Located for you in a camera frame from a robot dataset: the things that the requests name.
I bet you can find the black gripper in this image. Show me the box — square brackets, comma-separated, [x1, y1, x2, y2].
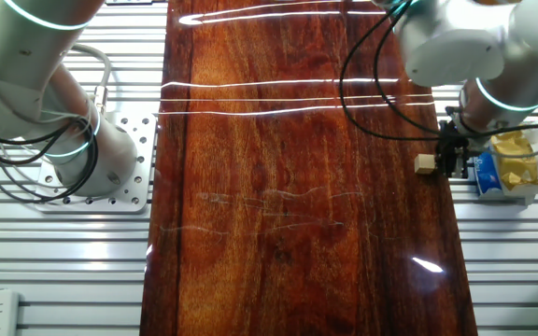
[435, 119, 474, 179]

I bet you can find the small beige wooden block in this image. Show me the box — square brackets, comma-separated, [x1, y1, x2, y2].
[413, 153, 437, 175]

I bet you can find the blue gold tissue pack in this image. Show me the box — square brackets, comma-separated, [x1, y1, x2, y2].
[473, 128, 538, 203]

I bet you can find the reddish glossy wooden board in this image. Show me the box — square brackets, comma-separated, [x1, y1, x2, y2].
[138, 0, 479, 336]

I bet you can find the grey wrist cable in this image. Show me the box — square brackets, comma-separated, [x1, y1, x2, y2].
[470, 144, 538, 161]

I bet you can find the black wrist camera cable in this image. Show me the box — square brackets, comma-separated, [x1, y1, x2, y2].
[337, 0, 538, 175]

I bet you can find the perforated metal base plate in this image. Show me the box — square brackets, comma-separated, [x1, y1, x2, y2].
[33, 111, 159, 216]

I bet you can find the black base cable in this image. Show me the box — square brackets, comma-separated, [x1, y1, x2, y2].
[0, 116, 101, 204]

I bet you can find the thick grey base cable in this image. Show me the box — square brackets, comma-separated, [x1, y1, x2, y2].
[69, 43, 112, 116]

